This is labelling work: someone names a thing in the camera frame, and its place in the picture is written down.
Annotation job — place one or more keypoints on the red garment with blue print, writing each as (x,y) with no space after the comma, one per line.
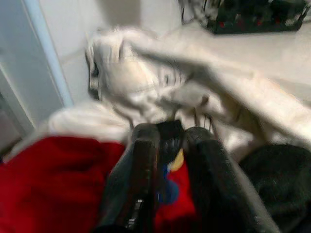
(53,184)

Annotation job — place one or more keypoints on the white door frame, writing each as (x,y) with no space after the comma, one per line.
(36,60)

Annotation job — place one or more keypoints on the white crumpled garment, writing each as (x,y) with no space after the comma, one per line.
(150,80)

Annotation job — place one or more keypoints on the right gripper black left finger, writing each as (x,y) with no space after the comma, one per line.
(131,174)

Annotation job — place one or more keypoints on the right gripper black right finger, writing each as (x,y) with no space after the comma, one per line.
(216,184)

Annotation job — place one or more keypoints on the black fuzzy garment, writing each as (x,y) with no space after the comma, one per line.
(279,184)

